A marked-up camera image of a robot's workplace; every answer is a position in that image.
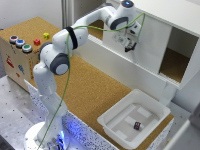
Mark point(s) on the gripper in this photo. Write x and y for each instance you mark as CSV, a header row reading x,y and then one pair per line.
x,y
124,38

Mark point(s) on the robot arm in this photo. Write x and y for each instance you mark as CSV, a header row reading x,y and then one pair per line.
x,y
55,46

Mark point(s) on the white sliding door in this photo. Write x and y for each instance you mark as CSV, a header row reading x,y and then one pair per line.
x,y
150,50

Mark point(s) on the white cabinet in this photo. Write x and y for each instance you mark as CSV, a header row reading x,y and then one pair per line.
x,y
173,16

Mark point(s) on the white plastic box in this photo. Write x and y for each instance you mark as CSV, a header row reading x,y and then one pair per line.
x,y
133,113

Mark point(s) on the yellow block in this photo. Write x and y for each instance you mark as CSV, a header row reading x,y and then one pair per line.
x,y
46,35

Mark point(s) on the purple block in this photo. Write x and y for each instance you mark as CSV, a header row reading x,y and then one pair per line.
x,y
137,125

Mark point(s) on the wooden drawer box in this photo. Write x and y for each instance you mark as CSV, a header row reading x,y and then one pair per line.
x,y
26,30

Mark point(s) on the green button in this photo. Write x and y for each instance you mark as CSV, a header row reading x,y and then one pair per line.
x,y
26,47

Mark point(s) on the blue button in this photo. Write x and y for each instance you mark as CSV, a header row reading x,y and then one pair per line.
x,y
20,42

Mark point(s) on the red button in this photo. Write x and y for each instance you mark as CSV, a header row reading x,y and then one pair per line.
x,y
14,38

